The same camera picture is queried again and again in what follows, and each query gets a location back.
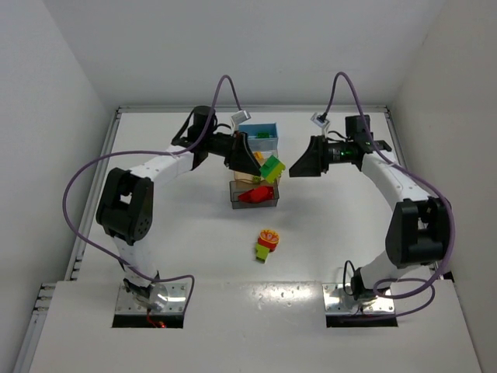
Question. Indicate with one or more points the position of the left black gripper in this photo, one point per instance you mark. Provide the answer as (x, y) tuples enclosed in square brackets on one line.
[(236, 150)]

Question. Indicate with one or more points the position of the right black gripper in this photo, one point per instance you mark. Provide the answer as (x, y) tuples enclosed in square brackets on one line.
[(321, 154)]

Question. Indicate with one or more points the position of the dark green lego brick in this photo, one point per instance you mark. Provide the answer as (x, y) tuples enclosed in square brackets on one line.
[(269, 166)]

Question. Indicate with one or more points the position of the red curved lego brick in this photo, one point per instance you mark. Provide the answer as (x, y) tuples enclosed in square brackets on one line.
[(249, 197)]

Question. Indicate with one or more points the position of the red round lego brick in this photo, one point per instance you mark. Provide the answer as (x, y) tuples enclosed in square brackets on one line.
[(264, 193)]

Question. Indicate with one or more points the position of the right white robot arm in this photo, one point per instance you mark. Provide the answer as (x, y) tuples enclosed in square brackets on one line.
[(419, 230)]

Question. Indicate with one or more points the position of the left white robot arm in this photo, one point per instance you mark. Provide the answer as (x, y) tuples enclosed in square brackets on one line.
[(125, 209)]

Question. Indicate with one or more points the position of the orange plastic container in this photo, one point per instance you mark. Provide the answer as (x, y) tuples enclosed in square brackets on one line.
[(247, 178)]

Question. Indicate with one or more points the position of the clear plastic container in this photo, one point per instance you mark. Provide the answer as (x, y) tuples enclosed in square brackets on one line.
[(267, 146)]

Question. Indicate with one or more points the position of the grey plastic container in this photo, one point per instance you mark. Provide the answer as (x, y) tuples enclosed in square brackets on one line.
[(238, 187)]

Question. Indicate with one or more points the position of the blue plastic container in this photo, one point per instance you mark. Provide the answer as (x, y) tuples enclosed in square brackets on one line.
[(252, 129)]

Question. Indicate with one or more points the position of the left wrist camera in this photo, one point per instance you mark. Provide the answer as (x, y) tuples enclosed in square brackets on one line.
[(239, 118)]

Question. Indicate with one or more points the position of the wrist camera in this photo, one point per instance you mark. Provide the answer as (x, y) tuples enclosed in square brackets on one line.
[(321, 121), (239, 118)]

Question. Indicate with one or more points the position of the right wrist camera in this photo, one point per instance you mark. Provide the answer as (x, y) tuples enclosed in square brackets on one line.
[(321, 121)]

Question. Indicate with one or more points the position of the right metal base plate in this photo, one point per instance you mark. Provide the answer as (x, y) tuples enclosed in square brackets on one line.
[(338, 301)]

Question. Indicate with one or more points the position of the metal base plate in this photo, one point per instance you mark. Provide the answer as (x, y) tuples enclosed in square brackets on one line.
[(338, 301), (164, 299)]

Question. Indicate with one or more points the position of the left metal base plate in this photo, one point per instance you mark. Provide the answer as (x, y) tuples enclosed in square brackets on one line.
[(164, 299)]

